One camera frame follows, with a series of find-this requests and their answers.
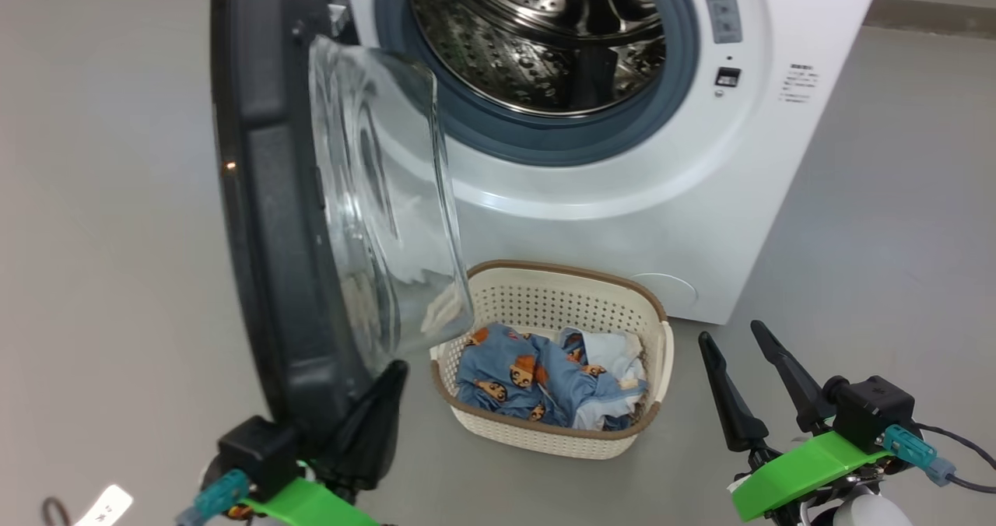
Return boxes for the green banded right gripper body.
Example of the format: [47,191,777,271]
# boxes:
[730,431,896,526]

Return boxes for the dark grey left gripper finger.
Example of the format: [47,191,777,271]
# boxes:
[354,359,410,489]
[311,386,375,481]

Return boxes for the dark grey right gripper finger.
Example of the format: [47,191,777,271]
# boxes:
[698,331,771,454]
[751,320,838,434]

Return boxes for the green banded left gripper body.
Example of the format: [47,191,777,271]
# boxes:
[233,464,384,526]

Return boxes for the white light-blue garment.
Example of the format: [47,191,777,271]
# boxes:
[580,331,648,427]

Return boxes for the blue cartoon print garment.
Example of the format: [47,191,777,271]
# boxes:
[455,325,647,432]

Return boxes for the black round glass washer door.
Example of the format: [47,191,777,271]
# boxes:
[209,0,477,453]

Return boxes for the white front-load washing machine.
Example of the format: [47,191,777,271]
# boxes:
[319,0,888,326]

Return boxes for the stainless steel washing machine drum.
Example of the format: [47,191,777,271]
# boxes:
[409,0,670,118]

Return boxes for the round white filter cover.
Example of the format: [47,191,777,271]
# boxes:
[630,272,699,314]

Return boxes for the white paper tag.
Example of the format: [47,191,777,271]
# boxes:
[74,485,135,526]

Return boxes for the cream perforated laundry basket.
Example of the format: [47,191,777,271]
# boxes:
[430,260,675,461]

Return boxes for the grey warning sticker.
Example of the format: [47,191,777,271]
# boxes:
[696,0,742,44]

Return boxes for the teal plug left camera cable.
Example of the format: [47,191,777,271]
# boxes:
[175,470,251,526]

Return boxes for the teal plug camera cable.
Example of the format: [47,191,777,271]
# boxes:
[175,470,251,526]
[883,423,996,496]

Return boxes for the teal plug right camera cable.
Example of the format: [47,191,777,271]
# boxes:
[883,423,996,496]

